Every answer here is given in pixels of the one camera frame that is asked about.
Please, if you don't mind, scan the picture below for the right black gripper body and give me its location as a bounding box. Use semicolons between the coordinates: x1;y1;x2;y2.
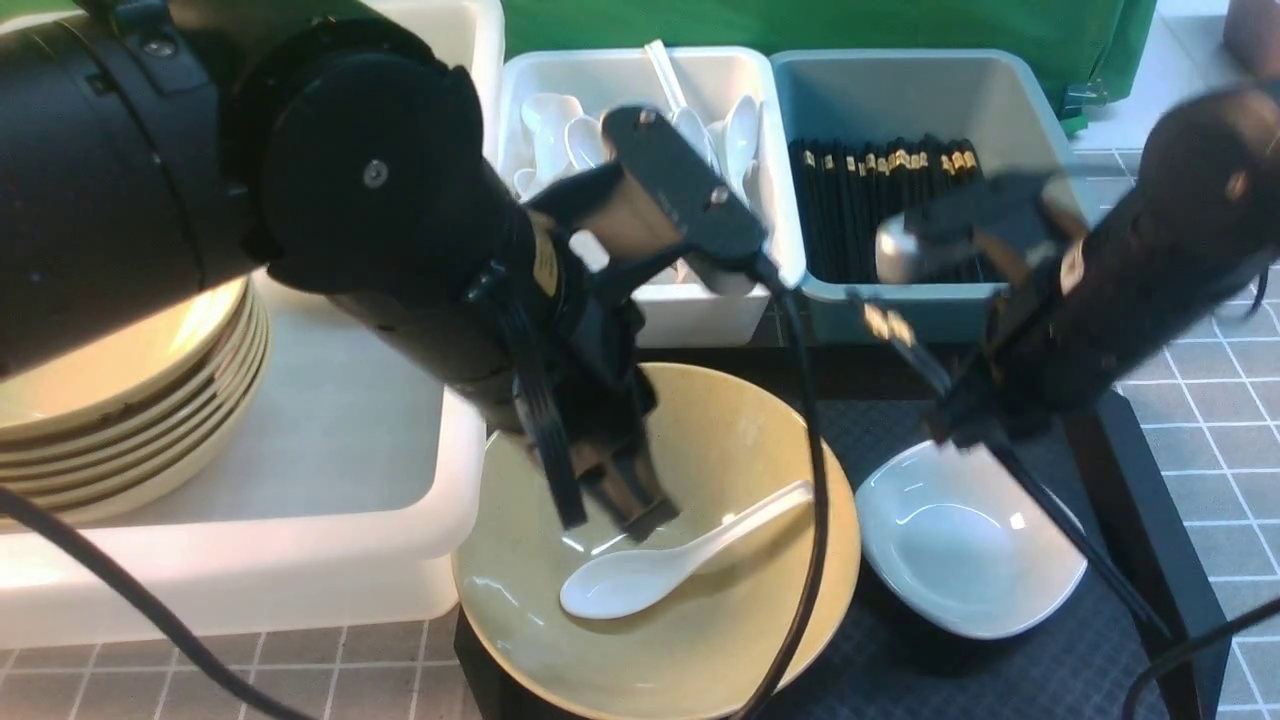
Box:
925;250;1091;448

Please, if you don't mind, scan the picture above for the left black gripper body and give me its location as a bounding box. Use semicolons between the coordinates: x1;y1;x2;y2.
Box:
480;165;657;500

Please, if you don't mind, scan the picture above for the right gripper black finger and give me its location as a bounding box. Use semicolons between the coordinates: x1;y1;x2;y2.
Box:
986;441;1171;638

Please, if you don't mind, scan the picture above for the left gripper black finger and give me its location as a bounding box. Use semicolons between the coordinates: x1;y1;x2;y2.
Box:
515;380;588;530
580;439;680;543

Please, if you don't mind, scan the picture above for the white ceramic soup spoon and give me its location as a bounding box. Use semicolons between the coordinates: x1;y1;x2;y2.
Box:
559;480;814;620

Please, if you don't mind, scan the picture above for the small white sauce dish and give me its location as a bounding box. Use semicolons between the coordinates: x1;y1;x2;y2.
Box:
855;441;1088;641

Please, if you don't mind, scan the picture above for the black chopstick gold band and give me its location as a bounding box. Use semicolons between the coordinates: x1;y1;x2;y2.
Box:
846;291;952;397

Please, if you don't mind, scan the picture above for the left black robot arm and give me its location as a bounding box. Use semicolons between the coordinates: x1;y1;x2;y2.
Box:
1;1;678;541

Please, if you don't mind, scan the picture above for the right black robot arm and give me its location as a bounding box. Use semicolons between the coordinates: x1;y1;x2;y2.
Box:
905;78;1277;468

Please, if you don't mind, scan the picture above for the pile of white spoons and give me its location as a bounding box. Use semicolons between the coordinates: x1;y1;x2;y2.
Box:
498;40;781;199

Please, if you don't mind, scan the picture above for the blue-grey chopstick bin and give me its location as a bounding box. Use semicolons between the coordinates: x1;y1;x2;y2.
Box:
771;49;1080;345

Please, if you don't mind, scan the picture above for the large white plastic tub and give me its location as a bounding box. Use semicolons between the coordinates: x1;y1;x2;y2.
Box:
0;0;507;650

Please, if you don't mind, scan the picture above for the black clamp on cloth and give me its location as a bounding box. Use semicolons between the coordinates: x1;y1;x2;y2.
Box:
1059;79;1110;120

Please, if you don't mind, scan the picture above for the bundle of black chopsticks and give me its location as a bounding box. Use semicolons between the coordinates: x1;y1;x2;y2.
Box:
788;135;986;284

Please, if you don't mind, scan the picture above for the white spoon bin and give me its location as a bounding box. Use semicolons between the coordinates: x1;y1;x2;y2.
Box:
490;46;806;348

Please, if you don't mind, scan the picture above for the green cloth backdrop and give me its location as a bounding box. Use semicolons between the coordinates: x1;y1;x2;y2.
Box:
502;1;1157;115

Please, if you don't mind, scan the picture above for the stack of yellow bowls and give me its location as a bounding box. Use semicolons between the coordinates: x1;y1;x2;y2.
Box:
1;278;271;524

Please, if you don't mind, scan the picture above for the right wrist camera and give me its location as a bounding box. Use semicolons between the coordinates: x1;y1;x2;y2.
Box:
874;170;1088;284

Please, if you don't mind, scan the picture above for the left black cable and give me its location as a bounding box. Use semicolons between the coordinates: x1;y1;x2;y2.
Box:
724;255;831;720

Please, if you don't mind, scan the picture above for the black cable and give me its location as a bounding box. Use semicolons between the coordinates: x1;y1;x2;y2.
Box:
724;255;831;720
1120;594;1280;720

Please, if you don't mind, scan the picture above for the right black cable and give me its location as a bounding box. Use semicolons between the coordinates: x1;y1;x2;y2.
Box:
1120;594;1280;720

